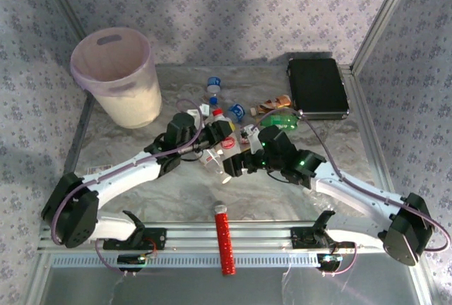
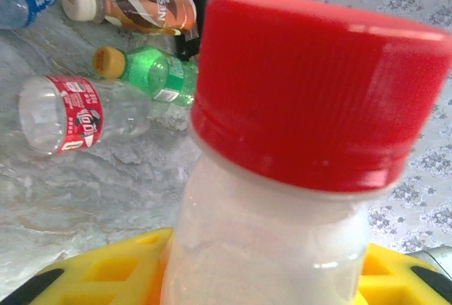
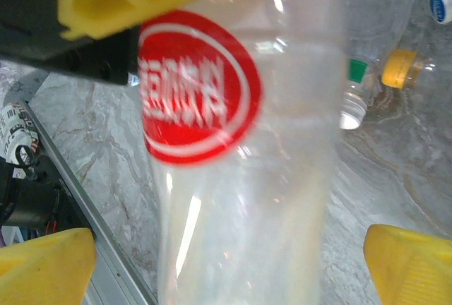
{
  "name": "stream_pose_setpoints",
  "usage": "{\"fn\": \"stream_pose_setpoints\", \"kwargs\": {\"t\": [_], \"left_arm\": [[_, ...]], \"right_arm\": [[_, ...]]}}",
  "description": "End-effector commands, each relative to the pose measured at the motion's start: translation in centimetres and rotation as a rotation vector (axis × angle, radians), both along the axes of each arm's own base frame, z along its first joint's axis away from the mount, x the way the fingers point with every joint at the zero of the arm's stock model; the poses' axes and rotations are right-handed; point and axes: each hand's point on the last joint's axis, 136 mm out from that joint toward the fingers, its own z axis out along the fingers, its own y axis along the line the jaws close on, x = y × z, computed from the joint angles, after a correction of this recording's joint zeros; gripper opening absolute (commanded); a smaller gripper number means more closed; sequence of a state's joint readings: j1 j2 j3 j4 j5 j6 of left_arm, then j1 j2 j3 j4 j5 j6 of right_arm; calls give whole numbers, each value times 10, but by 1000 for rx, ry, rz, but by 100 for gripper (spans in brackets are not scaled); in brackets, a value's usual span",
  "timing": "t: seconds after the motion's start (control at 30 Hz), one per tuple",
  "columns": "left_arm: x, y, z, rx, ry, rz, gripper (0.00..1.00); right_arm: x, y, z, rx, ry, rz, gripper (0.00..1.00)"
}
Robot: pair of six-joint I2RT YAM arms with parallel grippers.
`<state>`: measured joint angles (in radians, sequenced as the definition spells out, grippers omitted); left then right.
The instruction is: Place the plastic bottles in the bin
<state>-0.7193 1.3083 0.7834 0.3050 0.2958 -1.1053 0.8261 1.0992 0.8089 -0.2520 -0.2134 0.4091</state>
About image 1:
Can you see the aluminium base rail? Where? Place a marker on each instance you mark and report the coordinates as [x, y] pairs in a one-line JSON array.
[[247, 238]]

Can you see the aluminium corner post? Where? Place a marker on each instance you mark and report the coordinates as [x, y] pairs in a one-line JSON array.
[[67, 8], [381, 22]]

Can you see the blue-label bottle blue cap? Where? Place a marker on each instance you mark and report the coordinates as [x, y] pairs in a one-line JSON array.
[[214, 82]]

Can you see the blue-label bottle white cap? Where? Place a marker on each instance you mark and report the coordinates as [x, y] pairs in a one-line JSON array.
[[237, 111]]

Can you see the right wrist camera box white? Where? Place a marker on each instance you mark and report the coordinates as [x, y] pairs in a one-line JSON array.
[[253, 139]]

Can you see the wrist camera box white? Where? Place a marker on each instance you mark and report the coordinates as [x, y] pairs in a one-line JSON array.
[[197, 111], [253, 139]]

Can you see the small printed card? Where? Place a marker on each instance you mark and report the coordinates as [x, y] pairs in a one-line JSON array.
[[93, 170]]

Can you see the small circuit board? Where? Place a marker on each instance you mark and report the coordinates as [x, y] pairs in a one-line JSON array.
[[130, 259], [330, 260]]

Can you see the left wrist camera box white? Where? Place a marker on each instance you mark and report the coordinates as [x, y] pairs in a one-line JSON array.
[[197, 111]]

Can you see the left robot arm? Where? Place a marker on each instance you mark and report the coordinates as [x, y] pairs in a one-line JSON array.
[[120, 178]]

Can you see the red glitter microphone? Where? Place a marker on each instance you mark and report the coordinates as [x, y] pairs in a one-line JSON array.
[[223, 238]]

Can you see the clear bottle white cap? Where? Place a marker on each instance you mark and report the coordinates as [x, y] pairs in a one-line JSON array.
[[319, 201]]

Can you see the clear bottle red label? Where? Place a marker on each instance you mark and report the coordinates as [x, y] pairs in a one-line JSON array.
[[229, 143]]

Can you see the black hard case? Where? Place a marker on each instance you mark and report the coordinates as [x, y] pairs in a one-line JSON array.
[[318, 86]]

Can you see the white barcode-label bottle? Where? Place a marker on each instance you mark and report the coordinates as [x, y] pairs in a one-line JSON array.
[[212, 162]]

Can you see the white bin with pink liner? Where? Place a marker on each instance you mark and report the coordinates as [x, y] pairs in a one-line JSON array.
[[134, 107]]

